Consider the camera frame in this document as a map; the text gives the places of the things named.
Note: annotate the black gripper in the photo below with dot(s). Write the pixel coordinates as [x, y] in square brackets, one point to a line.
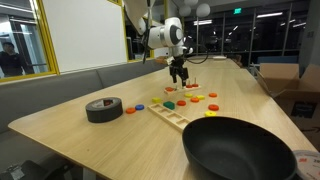
[178, 66]

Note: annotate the orange wooden disc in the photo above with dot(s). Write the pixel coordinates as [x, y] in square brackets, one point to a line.
[212, 95]
[195, 85]
[194, 100]
[181, 103]
[213, 107]
[169, 89]
[130, 110]
[189, 86]

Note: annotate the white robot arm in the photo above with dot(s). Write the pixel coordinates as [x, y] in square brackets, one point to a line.
[160, 35]

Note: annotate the wooden numbered peg board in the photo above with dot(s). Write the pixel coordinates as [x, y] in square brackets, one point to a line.
[181, 90]

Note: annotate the yellow wooden disc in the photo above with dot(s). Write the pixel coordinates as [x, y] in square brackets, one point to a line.
[200, 97]
[210, 113]
[188, 95]

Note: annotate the green wooden block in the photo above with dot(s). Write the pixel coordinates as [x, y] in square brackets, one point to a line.
[169, 105]

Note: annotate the yellow wooden block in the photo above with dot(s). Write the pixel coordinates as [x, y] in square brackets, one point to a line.
[156, 100]

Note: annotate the wooden sorting tray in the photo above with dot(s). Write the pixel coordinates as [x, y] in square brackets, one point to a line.
[173, 121]

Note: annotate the white plate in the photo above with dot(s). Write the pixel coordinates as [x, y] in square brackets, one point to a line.
[219, 57]

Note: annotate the blue wooden disc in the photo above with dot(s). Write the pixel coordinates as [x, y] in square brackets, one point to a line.
[139, 107]

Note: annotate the small yellow framed window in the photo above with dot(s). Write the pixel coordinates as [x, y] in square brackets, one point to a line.
[133, 50]

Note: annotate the brown chair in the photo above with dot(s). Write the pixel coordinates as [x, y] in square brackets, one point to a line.
[237, 60]

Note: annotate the white globe lamp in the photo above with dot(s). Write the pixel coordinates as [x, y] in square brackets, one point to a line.
[185, 10]
[203, 10]

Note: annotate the black tape roll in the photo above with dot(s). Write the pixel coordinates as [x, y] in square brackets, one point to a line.
[100, 115]

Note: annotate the black pan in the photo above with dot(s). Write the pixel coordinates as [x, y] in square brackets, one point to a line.
[233, 150]

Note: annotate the green exit sign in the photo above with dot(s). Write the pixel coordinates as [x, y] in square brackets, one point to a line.
[237, 11]

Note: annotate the blue bench back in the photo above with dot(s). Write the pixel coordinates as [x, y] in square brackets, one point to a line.
[278, 59]

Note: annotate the open cardboard box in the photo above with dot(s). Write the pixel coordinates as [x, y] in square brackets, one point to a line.
[293, 96]

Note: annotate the grey upholstered bench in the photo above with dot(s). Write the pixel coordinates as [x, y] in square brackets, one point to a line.
[50, 93]

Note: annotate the large yellow framed window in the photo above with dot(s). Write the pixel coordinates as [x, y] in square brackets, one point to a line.
[36, 43]

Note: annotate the white tape roll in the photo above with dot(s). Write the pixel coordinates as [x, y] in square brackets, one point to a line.
[310, 166]

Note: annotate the person in dark clothes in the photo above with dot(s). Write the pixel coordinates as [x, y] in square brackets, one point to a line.
[11, 61]

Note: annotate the black bag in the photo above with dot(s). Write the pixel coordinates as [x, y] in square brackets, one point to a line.
[30, 170]

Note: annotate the white wall board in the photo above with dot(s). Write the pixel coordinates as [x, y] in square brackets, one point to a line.
[83, 36]

